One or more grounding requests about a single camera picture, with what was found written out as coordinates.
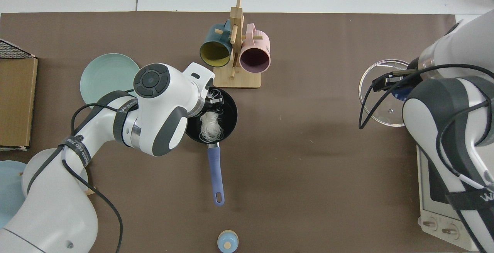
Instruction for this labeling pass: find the pink cup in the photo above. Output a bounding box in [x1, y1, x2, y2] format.
[239, 23, 271, 74]

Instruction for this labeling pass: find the light blue plate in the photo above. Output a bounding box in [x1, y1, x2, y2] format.
[0, 160, 27, 228]

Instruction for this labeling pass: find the black pot with blue handle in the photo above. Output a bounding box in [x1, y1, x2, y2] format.
[185, 88, 239, 207]

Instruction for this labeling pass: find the white vermicelli bundle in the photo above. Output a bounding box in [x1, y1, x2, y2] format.
[199, 88, 225, 143]

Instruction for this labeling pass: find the green plate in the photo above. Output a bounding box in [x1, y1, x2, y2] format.
[80, 53, 141, 107]

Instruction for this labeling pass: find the wooden cup stand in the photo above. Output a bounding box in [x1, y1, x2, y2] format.
[213, 0, 263, 89]

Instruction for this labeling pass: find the pale toaster oven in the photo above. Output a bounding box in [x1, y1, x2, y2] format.
[416, 145, 479, 251]

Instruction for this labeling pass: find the brown table cloth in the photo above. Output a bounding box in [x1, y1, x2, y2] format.
[0, 12, 466, 253]

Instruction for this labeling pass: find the glass lid with blue knob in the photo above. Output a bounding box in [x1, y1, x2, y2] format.
[358, 59, 415, 127]

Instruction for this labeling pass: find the wooden plate rack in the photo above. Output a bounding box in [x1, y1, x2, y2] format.
[19, 172, 96, 196]

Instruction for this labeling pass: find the small blue round thing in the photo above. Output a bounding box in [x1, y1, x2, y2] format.
[217, 230, 239, 253]

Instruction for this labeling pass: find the dark teal cup yellow inside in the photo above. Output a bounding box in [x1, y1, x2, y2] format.
[199, 19, 233, 68]

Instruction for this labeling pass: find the white plate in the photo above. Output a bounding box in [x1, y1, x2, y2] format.
[21, 148, 89, 197]

